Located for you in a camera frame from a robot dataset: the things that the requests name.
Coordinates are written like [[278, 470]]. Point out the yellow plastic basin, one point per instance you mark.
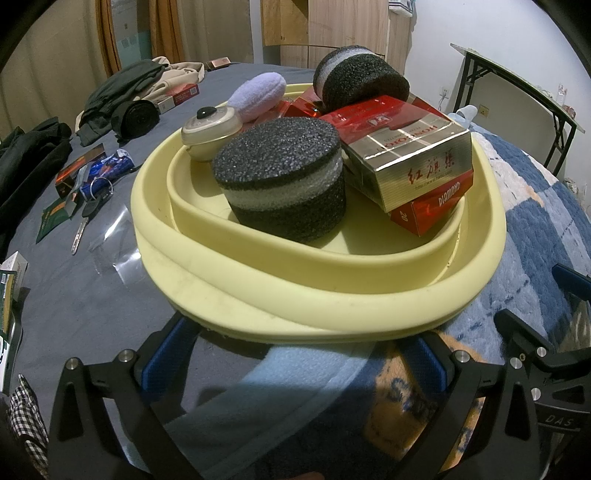
[[231, 286]]

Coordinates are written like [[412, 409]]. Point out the orange curtain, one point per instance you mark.
[[164, 27]]

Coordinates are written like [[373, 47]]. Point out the clear plastic wrap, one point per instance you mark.
[[120, 258]]

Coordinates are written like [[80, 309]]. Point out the dark green clothes pile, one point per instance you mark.
[[120, 87]]

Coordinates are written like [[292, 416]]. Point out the cream round container black knob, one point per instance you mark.
[[212, 127]]

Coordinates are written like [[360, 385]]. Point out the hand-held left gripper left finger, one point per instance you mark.
[[159, 369]]

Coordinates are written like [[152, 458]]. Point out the grey bed sheet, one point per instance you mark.
[[92, 286]]

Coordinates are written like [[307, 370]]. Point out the black grey round sponge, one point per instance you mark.
[[277, 152], [360, 69]]

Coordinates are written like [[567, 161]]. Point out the black rolled cloth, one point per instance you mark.
[[136, 119]]

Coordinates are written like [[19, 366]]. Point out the blue snack packet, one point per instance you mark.
[[113, 166]]

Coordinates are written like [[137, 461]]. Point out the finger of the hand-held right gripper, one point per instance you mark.
[[565, 279], [521, 330]]

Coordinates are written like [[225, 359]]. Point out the red white small box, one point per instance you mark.
[[182, 96]]

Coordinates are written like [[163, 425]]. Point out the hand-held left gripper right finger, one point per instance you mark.
[[427, 369]]

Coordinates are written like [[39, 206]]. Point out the red black small box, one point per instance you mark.
[[74, 171]]

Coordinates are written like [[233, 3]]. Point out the wooden wardrobe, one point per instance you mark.
[[351, 23]]

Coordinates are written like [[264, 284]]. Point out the black folding table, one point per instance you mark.
[[508, 74]]

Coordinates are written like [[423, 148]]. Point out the dark green sachet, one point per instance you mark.
[[53, 217]]

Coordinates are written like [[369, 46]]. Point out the purple plush puff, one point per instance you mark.
[[258, 92]]

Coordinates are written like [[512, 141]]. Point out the black white checked cloth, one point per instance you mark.
[[27, 415]]

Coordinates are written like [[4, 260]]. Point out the black clothes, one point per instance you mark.
[[32, 157]]

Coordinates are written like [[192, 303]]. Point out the white blue hanging garment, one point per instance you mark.
[[401, 5]]

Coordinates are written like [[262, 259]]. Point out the white green box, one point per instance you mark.
[[11, 277]]

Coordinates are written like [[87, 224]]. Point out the small copper box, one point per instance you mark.
[[218, 63]]

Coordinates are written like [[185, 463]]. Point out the red gold cigarette carton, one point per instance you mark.
[[406, 152]]

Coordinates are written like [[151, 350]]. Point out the blue white checked blanket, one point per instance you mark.
[[531, 221]]

